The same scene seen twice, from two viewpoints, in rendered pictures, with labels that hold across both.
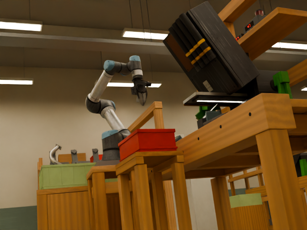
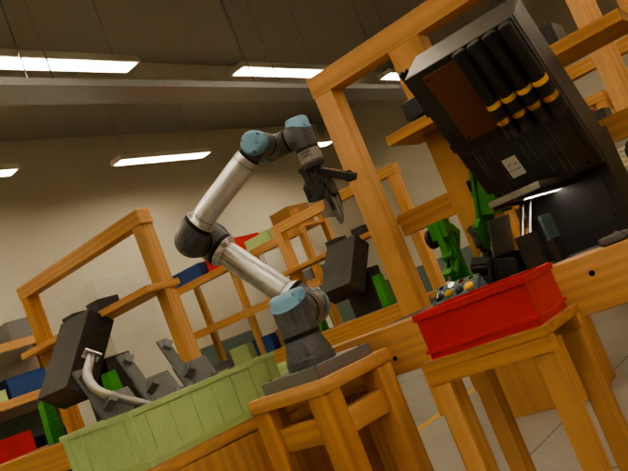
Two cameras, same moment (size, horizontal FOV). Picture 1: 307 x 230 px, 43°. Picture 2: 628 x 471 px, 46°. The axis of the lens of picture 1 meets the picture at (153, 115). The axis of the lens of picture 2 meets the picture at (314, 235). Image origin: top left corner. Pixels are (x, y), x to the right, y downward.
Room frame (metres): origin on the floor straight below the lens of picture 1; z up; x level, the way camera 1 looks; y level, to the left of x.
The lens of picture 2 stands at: (0.60, 1.31, 1.00)
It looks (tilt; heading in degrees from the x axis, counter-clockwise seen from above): 6 degrees up; 330
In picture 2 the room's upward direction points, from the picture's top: 22 degrees counter-clockwise
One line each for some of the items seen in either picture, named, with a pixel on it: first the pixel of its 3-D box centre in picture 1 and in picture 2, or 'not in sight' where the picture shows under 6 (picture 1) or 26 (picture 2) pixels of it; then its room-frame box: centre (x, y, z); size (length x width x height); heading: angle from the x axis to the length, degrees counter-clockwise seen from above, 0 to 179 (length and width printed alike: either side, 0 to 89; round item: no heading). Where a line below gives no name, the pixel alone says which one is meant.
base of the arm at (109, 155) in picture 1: (111, 156); (306, 349); (2.60, 0.31, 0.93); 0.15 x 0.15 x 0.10
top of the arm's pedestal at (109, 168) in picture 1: (113, 172); (320, 381); (2.60, 0.31, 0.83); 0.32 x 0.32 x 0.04; 18
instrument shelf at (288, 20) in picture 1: (249, 48); (504, 85); (2.40, -0.69, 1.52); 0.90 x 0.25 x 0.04; 24
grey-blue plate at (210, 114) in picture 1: (214, 122); (553, 236); (2.15, -0.34, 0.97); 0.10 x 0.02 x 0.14; 114
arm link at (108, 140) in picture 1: (111, 140); (292, 311); (2.61, 0.31, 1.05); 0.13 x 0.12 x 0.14; 131
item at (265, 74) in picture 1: (256, 106); (575, 193); (2.25, -0.62, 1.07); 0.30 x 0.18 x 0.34; 24
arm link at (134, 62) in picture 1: (135, 64); (300, 134); (2.54, 0.09, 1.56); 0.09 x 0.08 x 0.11; 41
